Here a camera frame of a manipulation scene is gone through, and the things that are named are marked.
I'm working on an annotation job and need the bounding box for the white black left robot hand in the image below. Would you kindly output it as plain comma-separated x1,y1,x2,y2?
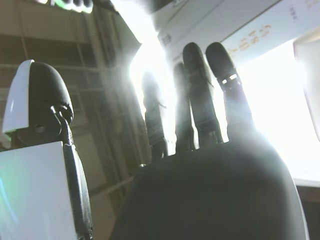
0,41,309,240

